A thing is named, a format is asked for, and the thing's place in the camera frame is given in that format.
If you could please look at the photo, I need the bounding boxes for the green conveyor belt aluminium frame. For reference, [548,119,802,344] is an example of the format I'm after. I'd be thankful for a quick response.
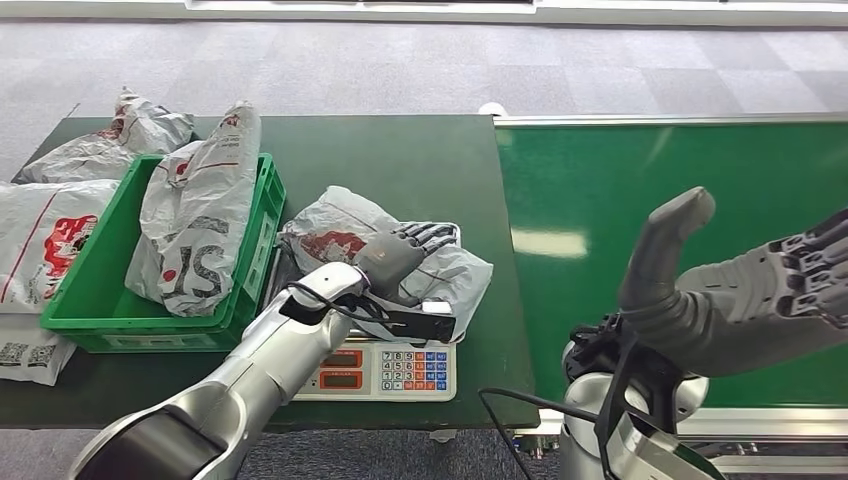
[493,112,848,478]

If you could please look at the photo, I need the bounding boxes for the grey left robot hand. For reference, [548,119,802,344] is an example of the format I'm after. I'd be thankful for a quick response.
[354,221,460,309]

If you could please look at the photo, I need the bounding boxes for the flat white mailer red picture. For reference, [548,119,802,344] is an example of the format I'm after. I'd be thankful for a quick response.
[0,178,122,316]

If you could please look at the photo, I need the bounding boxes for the white red-print mailer package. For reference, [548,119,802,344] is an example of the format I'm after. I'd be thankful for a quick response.
[278,185,495,346]

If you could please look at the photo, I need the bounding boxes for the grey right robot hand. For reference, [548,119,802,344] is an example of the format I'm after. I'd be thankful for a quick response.
[617,186,848,380]

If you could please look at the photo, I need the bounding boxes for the green plastic crate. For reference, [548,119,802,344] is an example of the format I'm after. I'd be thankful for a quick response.
[39,153,287,354]

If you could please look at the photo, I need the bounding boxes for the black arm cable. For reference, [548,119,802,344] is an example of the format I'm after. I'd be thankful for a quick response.
[284,281,402,327]
[478,387,601,480]

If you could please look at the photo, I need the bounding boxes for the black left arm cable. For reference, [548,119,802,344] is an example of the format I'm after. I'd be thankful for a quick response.
[284,281,402,327]

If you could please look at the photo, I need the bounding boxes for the tall white mailer black letters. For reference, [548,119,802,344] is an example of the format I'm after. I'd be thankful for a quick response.
[124,100,263,318]

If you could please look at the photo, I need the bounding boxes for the white mailer with QR codes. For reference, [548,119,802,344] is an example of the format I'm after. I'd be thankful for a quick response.
[0,311,78,387]

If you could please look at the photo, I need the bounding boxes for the wrinkled white mailer package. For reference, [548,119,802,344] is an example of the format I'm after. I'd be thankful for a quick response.
[14,86,197,185]

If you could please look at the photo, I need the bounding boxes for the white electronic scale steel tray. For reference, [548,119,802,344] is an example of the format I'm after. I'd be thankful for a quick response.
[261,221,463,404]

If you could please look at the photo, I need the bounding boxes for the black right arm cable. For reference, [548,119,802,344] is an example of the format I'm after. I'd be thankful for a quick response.
[478,387,601,480]

